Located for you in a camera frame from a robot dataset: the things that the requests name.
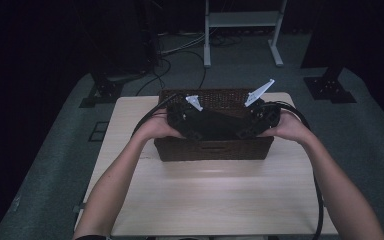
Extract dark equipment cabinet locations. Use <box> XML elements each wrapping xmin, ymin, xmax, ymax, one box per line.
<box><xmin>88</xmin><ymin>0</ymin><xmax>159</xmax><ymax>78</ymax></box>

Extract white floor cables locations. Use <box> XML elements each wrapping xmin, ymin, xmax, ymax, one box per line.
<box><xmin>159</xmin><ymin>32</ymin><xmax>208</xmax><ymax>57</ymax></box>

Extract dark floor outlet plate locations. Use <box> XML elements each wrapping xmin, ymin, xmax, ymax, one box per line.
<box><xmin>87</xmin><ymin>121</ymin><xmax>110</xmax><ymax>143</ymax></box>

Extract person's left hand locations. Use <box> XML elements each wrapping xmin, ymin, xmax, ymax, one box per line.
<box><xmin>135</xmin><ymin>109</ymin><xmax>187</xmax><ymax>142</ymax></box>

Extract brown wicker basket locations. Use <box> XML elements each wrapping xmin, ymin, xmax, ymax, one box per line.
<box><xmin>153</xmin><ymin>88</ymin><xmax>275</xmax><ymax>163</ymax></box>

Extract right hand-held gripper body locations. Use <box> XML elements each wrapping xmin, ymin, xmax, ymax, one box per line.
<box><xmin>243</xmin><ymin>78</ymin><xmax>282</xmax><ymax>135</ymax></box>

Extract black floor cable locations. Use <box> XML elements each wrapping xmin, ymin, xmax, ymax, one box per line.
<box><xmin>135</xmin><ymin>57</ymin><xmax>173</xmax><ymax>97</ymax></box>
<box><xmin>179</xmin><ymin>49</ymin><xmax>208</xmax><ymax>90</ymax></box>

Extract black cloth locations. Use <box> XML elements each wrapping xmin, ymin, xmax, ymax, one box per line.
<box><xmin>183</xmin><ymin>108</ymin><xmax>258</xmax><ymax>141</ymax></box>

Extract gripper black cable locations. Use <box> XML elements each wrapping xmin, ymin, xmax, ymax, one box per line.
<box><xmin>263</xmin><ymin>100</ymin><xmax>325</xmax><ymax>240</ymax></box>
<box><xmin>131</xmin><ymin>93</ymin><xmax>179</xmax><ymax>138</ymax></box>

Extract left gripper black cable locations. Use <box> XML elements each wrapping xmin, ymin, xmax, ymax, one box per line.
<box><xmin>131</xmin><ymin>93</ymin><xmax>179</xmax><ymax>138</ymax></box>

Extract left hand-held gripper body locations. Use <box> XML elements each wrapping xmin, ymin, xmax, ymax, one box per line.
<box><xmin>165</xmin><ymin>94</ymin><xmax>204</xmax><ymax>135</ymax></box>

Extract white metal stand frame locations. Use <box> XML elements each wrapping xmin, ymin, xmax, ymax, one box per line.
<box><xmin>203</xmin><ymin>0</ymin><xmax>288</xmax><ymax>69</ymax></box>

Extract person's right hand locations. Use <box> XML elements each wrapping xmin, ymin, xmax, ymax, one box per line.
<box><xmin>259</xmin><ymin>109</ymin><xmax>313</xmax><ymax>145</ymax></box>

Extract black stand base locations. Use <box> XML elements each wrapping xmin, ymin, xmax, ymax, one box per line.
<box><xmin>78</xmin><ymin>70</ymin><xmax>125</xmax><ymax>109</ymax></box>
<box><xmin>303</xmin><ymin>62</ymin><xmax>358</xmax><ymax>105</ymax></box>

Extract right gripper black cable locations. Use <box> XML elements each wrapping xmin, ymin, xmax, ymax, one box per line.
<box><xmin>263</xmin><ymin>100</ymin><xmax>325</xmax><ymax>240</ymax></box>

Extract tangled black floor cables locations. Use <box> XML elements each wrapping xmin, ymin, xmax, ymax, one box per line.
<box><xmin>209</xmin><ymin>34</ymin><xmax>245</xmax><ymax>48</ymax></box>

